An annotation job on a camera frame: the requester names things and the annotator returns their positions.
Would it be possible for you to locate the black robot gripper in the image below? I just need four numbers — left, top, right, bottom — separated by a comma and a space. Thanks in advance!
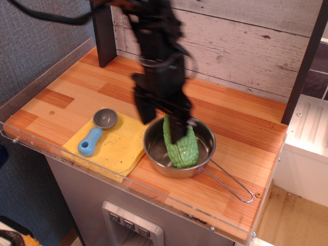
132, 52, 197, 144

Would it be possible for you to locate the stainless steel pan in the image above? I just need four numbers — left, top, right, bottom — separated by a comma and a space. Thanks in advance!
143, 116, 254, 203

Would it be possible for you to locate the green bitter gourd toy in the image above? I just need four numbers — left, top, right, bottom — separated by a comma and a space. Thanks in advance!
162, 115, 199, 169

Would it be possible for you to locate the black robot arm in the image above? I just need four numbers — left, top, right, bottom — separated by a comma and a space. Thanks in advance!
91, 1, 192, 143

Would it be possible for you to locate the blue grey toy spoon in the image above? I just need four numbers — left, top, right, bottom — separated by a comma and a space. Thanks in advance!
77, 108, 118, 156

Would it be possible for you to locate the yellow folded cloth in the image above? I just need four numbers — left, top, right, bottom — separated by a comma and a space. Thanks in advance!
61, 113, 147, 182

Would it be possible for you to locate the grey toy fridge cabinet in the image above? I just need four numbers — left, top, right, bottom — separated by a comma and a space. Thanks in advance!
47, 157, 234, 245

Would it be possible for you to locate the silver dispenser panel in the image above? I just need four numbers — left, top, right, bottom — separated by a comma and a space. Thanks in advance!
101, 201, 165, 245

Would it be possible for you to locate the white toy sink unit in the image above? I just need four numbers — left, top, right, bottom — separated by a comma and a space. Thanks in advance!
273, 37, 328, 208

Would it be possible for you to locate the orange object bottom left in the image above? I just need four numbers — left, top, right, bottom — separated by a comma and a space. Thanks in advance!
22, 235, 40, 246

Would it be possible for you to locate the dark left upright post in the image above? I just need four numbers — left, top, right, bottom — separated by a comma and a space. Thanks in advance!
92, 5, 117, 68

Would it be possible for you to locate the dark upright post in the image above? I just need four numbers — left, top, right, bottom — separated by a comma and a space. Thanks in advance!
92, 5, 117, 68
281, 0, 327, 125

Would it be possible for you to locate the black cable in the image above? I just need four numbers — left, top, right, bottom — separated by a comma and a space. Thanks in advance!
7, 0, 103, 26

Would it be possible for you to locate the dark right upright post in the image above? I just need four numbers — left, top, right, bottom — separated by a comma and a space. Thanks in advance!
281, 0, 327, 125

